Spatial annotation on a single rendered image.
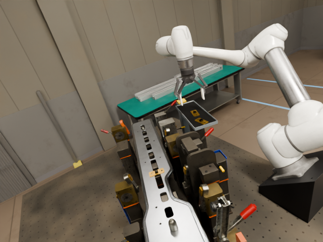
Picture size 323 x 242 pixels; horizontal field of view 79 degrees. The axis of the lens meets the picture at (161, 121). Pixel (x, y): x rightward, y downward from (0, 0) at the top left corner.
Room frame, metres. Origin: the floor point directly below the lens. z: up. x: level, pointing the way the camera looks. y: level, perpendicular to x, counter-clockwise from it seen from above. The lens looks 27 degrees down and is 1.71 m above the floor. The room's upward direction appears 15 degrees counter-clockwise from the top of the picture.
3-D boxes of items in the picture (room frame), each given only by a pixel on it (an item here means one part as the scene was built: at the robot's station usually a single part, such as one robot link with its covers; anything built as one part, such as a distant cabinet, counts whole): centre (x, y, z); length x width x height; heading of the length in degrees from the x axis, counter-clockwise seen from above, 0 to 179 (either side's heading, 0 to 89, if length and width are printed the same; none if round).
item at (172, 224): (0.50, 0.06, 1.02); 0.03 x 0.03 x 0.07
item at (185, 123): (1.36, -0.18, 0.92); 0.08 x 0.08 x 0.44; 6
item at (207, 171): (0.63, -0.14, 0.91); 0.07 x 0.05 x 0.42; 96
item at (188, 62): (1.09, -0.21, 1.48); 0.09 x 0.09 x 0.06
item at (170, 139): (1.01, -0.06, 0.89); 0.12 x 0.08 x 0.38; 96
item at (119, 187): (0.76, 0.28, 0.87); 0.12 x 0.07 x 0.35; 96
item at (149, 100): (3.14, -0.50, 0.40); 2.17 x 0.81 x 0.80; 116
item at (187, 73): (1.09, -0.21, 1.41); 0.08 x 0.07 x 0.09; 92
